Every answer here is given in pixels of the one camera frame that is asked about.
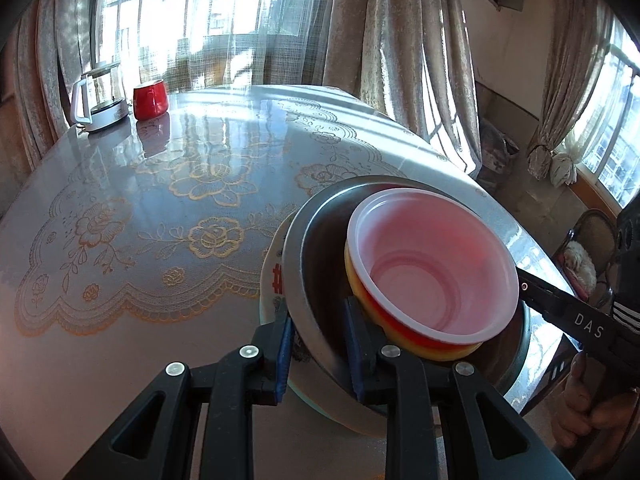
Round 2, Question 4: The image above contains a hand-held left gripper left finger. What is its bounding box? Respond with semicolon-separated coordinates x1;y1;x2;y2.
65;305;293;480

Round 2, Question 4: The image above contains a stainless steel bowl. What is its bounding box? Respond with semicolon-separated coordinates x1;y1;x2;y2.
281;175;532;413

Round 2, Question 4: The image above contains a white floral oval plate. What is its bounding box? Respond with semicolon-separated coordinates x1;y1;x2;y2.
259;210;401;436

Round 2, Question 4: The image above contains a person's right hand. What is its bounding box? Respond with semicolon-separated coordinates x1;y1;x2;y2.
550;352;640;449

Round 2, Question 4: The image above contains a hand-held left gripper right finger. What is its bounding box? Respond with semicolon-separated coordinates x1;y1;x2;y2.
342;296;576;480

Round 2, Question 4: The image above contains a glass electric kettle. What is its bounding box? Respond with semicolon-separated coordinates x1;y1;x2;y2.
70;61;132;133

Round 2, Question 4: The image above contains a red plastic bowl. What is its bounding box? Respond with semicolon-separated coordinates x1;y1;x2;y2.
346;188;519;351

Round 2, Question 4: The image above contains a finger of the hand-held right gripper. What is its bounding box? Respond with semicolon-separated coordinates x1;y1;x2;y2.
515;266;577;329

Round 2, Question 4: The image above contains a beige tied curtain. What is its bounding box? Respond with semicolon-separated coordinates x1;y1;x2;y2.
529;0;617;181

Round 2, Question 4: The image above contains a red mug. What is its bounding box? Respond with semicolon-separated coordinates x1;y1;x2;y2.
132;80;169;121

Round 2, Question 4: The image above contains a large barred window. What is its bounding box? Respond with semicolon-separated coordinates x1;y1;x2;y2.
95;0;341;91

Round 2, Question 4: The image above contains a small side window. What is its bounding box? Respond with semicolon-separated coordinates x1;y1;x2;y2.
560;25;640;206

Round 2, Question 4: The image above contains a patterned bag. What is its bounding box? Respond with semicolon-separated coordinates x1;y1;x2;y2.
480;120;521;176

